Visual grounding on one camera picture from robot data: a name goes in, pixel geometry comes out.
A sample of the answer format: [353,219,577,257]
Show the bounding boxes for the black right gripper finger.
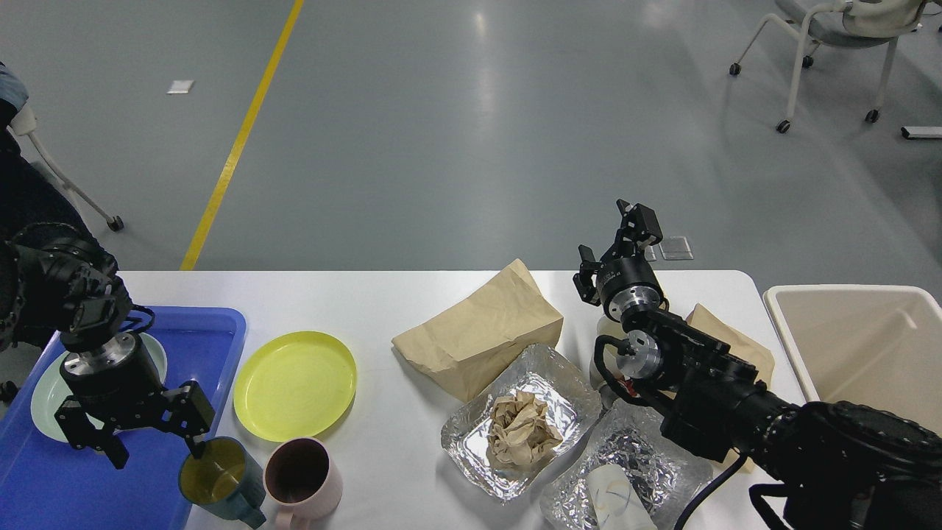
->
[615,199,663,261]
[574,244,603,306]

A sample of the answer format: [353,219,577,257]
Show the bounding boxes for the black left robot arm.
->
[1,235,214,469]

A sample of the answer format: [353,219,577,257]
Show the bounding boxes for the beige plastic bin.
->
[763,284,941,432]

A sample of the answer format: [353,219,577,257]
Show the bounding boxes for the grey bar on floor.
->
[901,125,942,140]

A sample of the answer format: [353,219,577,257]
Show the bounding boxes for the white paper cup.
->
[586,464,656,529]

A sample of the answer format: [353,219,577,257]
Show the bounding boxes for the crumpled brown paper ball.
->
[487,390,563,469]

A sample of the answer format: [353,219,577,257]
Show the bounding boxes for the pale green plate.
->
[30,333,168,444]

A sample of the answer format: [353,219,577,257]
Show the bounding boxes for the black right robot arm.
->
[574,200,941,529]

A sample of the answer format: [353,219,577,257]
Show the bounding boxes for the seated person in dark clothes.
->
[0,61,96,402]

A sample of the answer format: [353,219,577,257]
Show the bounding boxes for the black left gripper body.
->
[58,333,167,428]

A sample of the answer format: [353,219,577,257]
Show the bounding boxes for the teal mug yellow inside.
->
[178,437,266,529]

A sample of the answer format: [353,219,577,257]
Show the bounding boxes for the small brown paper bag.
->
[686,303,776,474]

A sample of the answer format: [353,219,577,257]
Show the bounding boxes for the white cup behind arm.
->
[589,315,631,391]

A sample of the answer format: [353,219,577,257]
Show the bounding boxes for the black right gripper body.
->
[596,255,666,325]

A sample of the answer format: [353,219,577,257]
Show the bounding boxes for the foil tray with paper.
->
[441,344,601,502]

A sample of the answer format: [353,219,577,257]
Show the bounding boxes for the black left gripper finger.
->
[151,380,215,459]
[54,396,130,470]

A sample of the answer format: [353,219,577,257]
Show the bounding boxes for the foil tray with cup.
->
[539,400,713,529]

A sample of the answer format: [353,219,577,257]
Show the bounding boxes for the blue plastic tray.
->
[1,306,246,529]

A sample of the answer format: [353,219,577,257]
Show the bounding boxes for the large brown paper bag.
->
[392,259,563,403]

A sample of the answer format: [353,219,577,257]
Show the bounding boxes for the yellow plastic plate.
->
[233,330,358,442]

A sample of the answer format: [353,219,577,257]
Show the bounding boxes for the pink mug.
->
[263,437,343,529]

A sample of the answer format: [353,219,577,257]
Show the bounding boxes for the white wheeled chair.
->
[728,1,927,134]

